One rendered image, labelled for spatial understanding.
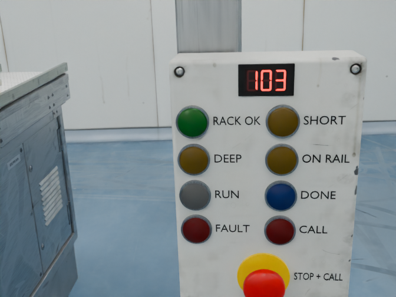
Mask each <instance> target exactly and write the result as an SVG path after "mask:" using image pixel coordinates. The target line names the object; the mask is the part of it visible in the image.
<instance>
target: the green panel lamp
mask: <svg viewBox="0 0 396 297"><path fill-rule="evenodd" d="M177 125H178V127H179V130H180V131H181V132H182V133H183V134H184V135H186V136H189V137H197V136H199V135H201V134H203V133H204V131H205V130H206V128H207V118H206V116H205V115H204V113H203V112H201V111H200V110H198V109H196V108H188V109H185V110H184V111H182V112H181V113H180V115H179V117H178V119H177Z"/></svg>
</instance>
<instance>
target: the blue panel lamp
mask: <svg viewBox="0 0 396 297"><path fill-rule="evenodd" d="M295 198H296V195H295V191H294V190H293V188H291V186H288V185H287V184H276V185H274V186H272V187H271V188H270V189H269V190H268V192H267V194H266V200H267V202H268V204H269V205H270V206H271V207H272V208H274V209H276V210H285V209H288V208H290V207H291V206H292V205H293V203H294V202H295Z"/></svg>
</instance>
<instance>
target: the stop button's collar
mask: <svg viewBox="0 0 396 297"><path fill-rule="evenodd" d="M259 269H269V270H272V271H274V272H276V273H278V274H279V275H280V276H281V277H282V279H283V281H284V283H285V290H286V288H287V287H288V285H289V281H290V273H289V269H288V267H287V265H286V263H285V262H284V261H283V260H282V259H281V258H279V257H277V256H275V255H273V254H270V253H257V254H254V255H251V256H249V257H247V258H246V259H245V260H244V261H243V262H242V263H241V264H240V266H239V268H238V270H237V281H238V284H239V286H240V288H241V289H242V291H243V283H244V280H245V279H246V277H247V276H248V275H249V274H250V273H252V272H253V271H256V270H259ZM305 274H308V273H304V274H303V278H304V275H305ZM325 275H329V274H328V273H326V274H324V279H325ZM331 276H332V277H330V278H329V279H325V280H326V281H327V280H329V281H330V279H333V280H334V277H333V274H331ZM308 278H309V274H308ZM308 278H307V279H308ZM304 279H305V278H304ZM307 279H305V280H307Z"/></svg>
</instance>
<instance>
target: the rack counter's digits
mask: <svg viewBox="0 0 396 297"><path fill-rule="evenodd" d="M287 85H288V69H287V68H281V69H245V92H287Z"/></svg>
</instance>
